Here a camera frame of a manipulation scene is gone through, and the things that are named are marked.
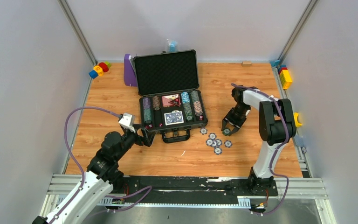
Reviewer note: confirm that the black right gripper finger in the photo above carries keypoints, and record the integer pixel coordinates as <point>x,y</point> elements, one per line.
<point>224,123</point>
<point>234,129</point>

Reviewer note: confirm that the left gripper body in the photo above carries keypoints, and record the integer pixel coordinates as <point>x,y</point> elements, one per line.
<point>140,135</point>

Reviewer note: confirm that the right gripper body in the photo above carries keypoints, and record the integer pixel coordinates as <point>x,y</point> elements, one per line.
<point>237,115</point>

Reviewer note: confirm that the teal poker chip stack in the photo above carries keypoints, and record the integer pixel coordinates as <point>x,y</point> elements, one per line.
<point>148,115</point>

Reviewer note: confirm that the blue playing card deck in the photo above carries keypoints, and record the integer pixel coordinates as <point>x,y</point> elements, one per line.
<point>173,118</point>

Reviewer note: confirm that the red playing card deck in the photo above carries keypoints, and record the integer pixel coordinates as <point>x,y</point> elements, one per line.
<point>165,99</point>

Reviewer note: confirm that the red triangular card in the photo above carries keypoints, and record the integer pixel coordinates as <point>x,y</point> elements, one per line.
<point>175,102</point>

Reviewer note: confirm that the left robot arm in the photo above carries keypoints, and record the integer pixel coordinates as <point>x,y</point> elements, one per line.
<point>100,179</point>

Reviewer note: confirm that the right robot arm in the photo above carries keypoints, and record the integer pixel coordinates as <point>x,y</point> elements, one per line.
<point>276,128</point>

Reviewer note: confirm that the black poker set case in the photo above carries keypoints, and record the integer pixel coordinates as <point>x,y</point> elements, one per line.
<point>167,74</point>

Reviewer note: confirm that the pink white poker chip stack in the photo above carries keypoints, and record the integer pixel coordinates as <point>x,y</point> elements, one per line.
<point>198,108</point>

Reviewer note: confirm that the loose chip front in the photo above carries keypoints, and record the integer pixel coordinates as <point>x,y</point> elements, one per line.
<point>217,150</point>

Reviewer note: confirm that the purple poker chip stack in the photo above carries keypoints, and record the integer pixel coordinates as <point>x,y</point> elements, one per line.
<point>146,103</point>

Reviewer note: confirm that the brown poker chip stack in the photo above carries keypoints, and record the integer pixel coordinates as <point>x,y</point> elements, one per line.
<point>156,103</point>

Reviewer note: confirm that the dark green poker chip stack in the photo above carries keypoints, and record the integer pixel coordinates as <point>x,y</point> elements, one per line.
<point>195,96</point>

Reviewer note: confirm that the light blue poker chip stack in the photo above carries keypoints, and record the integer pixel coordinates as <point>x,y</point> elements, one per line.
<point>185,97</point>

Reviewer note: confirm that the small wooden block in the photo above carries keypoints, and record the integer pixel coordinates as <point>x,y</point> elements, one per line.
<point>246,63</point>

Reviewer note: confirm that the purple stand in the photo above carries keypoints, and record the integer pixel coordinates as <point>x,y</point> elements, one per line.
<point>129,71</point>

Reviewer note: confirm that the yellow curved toy piece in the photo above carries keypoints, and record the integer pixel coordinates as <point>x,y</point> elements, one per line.
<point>297,120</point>

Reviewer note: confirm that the yellow red toy brick block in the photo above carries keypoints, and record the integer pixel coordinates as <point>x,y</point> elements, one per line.
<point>285,77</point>

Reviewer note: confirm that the coloured toy cylinders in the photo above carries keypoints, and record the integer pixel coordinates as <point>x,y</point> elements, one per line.
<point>100,69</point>

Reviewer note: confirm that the light blue bottle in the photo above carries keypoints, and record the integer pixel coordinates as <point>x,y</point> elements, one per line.
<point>172,46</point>

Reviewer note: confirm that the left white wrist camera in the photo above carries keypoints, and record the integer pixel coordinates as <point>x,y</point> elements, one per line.
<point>127,121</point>

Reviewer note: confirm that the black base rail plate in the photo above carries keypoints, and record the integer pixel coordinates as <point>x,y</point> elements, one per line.
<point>236,186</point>

